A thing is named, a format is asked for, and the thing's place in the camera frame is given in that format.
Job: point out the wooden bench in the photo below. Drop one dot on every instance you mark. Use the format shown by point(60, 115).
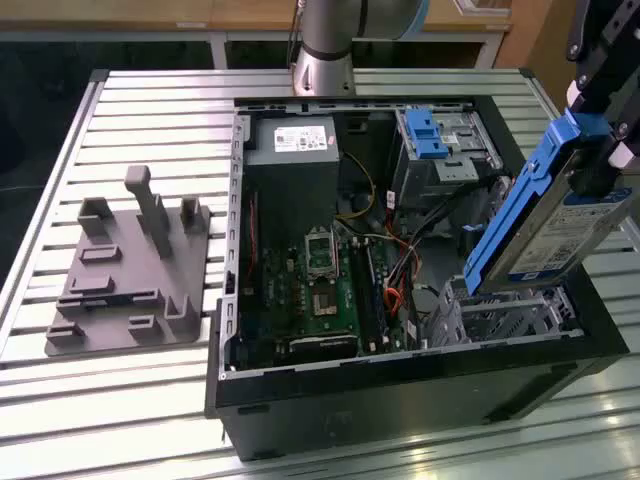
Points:
point(150, 12)

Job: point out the grey parts rack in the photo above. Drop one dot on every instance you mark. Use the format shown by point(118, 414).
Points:
point(130, 280)

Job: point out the grey power supply unit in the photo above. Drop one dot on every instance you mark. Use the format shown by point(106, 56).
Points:
point(292, 185)

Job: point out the blue drive latch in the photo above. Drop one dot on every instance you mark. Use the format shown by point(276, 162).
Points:
point(425, 135)

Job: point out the black table corner cap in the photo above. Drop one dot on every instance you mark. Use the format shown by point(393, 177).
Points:
point(528, 73)
point(98, 76)

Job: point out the black PC case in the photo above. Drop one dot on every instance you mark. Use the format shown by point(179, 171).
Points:
point(400, 410)

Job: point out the metal disk bay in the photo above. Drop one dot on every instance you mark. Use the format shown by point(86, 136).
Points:
point(500, 320)

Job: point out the green motherboard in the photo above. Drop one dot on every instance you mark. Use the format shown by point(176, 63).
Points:
point(280, 290)

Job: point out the black graphics card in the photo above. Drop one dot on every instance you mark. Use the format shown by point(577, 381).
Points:
point(320, 347)

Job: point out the hard disk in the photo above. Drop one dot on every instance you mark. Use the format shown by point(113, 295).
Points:
point(550, 235)

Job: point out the CPU socket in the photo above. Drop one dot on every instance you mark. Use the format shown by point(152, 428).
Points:
point(321, 252)

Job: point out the RAM stick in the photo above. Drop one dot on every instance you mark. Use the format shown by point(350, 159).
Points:
point(377, 295)

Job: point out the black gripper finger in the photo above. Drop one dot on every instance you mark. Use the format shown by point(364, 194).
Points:
point(582, 25)
point(612, 85)

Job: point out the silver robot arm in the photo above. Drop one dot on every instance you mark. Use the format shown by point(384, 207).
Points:
point(325, 50)

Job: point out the black RAM slot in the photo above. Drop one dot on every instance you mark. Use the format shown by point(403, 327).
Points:
point(360, 295)

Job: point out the metal drive cage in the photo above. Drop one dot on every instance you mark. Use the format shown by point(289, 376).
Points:
point(455, 172)

